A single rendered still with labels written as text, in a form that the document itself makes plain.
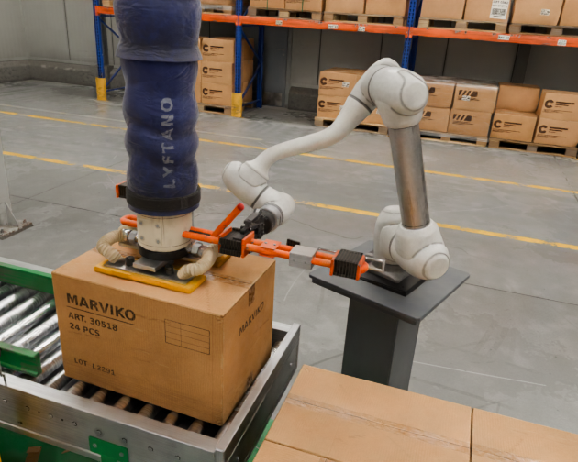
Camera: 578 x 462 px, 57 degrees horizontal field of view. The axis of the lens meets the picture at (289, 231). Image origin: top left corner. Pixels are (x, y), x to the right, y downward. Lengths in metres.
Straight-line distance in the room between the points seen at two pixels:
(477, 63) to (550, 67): 1.12
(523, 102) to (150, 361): 7.90
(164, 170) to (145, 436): 0.78
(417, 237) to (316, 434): 0.74
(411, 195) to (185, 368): 0.93
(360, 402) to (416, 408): 0.19
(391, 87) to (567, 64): 8.21
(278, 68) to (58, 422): 8.97
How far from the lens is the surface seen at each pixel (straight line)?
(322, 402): 1.85
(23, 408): 1.98
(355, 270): 1.50
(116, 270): 1.72
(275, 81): 10.34
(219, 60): 9.38
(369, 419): 1.82
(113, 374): 1.87
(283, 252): 1.55
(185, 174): 1.59
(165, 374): 1.73
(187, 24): 1.52
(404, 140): 1.79
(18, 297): 2.57
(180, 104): 1.54
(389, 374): 2.33
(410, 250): 1.93
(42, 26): 13.12
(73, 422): 1.86
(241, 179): 1.87
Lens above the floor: 1.75
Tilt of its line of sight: 23 degrees down
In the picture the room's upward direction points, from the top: 3 degrees clockwise
